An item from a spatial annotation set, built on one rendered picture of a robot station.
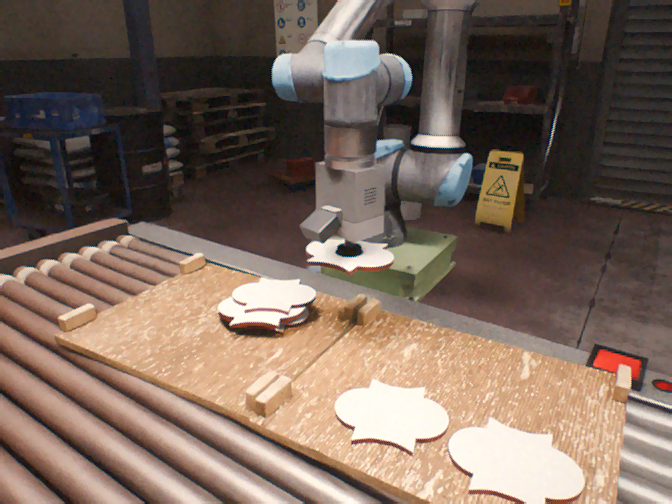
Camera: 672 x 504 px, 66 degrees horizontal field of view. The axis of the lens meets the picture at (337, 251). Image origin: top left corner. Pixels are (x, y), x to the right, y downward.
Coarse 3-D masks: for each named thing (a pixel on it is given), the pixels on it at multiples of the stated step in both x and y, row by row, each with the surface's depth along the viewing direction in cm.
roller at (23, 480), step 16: (0, 448) 64; (0, 464) 60; (16, 464) 61; (0, 480) 58; (16, 480) 58; (32, 480) 58; (0, 496) 57; (16, 496) 56; (32, 496) 56; (48, 496) 56
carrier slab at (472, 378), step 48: (384, 336) 84; (432, 336) 84; (336, 384) 72; (432, 384) 72; (480, 384) 72; (528, 384) 72; (576, 384) 72; (288, 432) 63; (336, 432) 63; (528, 432) 63; (576, 432) 63; (384, 480) 56; (432, 480) 56
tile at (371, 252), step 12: (336, 240) 85; (312, 252) 80; (324, 252) 80; (372, 252) 80; (384, 252) 80; (312, 264) 77; (324, 264) 77; (336, 264) 76; (348, 264) 75; (360, 264) 75; (372, 264) 75; (384, 264) 76
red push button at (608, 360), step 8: (600, 352) 81; (608, 352) 81; (600, 360) 79; (608, 360) 79; (616, 360) 79; (624, 360) 79; (632, 360) 79; (608, 368) 77; (616, 368) 77; (632, 368) 77; (632, 376) 75
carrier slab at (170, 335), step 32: (160, 288) 100; (192, 288) 100; (224, 288) 100; (96, 320) 89; (128, 320) 89; (160, 320) 89; (192, 320) 89; (224, 320) 89; (320, 320) 89; (96, 352) 80; (128, 352) 79; (160, 352) 79; (192, 352) 79; (224, 352) 79; (256, 352) 79; (288, 352) 79; (320, 352) 80; (160, 384) 73; (192, 384) 72; (224, 384) 72
